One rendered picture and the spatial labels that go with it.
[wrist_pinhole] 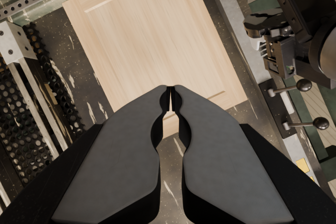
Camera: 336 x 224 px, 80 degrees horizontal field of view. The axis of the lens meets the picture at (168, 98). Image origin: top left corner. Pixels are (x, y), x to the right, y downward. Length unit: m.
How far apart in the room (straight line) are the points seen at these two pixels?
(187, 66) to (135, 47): 0.19
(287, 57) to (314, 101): 2.81
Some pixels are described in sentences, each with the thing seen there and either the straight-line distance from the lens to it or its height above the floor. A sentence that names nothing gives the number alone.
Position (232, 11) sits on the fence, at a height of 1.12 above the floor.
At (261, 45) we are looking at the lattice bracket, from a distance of 0.76.
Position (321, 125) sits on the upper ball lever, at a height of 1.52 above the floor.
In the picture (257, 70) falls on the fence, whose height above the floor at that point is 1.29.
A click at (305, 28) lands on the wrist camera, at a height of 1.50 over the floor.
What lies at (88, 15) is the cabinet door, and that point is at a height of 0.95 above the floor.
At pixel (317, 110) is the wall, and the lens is 3.09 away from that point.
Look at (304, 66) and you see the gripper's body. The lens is 0.34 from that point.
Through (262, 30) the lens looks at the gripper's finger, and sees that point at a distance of 0.35.
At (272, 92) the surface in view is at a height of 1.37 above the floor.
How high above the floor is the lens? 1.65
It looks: 35 degrees down
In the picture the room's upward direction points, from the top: 156 degrees clockwise
